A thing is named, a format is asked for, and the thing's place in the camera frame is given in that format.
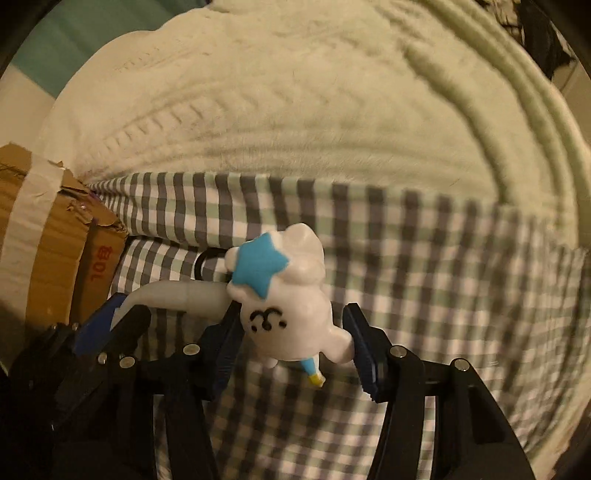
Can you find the brown cardboard box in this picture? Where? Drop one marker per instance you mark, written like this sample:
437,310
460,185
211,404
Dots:
60,247

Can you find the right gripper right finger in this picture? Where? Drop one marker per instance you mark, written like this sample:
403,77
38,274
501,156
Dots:
473,439

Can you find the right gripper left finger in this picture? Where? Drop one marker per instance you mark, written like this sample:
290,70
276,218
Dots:
199,374

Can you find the white cartoon figurine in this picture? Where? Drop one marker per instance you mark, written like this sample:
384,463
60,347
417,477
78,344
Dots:
278,280

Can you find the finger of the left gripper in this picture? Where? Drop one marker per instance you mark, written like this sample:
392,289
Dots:
121,343
91,337

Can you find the cream knitted blanket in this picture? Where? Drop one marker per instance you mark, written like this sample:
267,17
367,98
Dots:
429,95

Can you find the checkered bed sheet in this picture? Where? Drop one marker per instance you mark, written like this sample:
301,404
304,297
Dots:
444,277

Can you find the black clothing on chair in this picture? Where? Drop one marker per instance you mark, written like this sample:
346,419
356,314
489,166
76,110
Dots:
526,23

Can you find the teal curtain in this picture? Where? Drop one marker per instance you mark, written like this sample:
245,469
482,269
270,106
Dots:
74,30

